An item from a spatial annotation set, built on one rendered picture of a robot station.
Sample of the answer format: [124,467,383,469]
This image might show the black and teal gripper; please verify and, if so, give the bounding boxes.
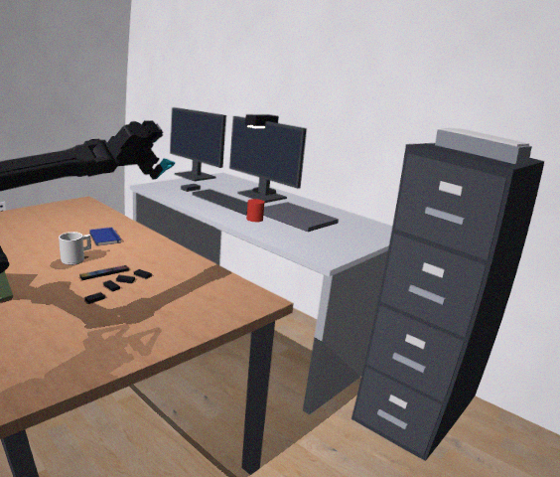
[129,152,176,180]

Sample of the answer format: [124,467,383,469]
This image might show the grey metal mug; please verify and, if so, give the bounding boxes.
[59,233,91,264]

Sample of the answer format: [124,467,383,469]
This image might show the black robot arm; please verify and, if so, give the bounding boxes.
[0,120,164,191]

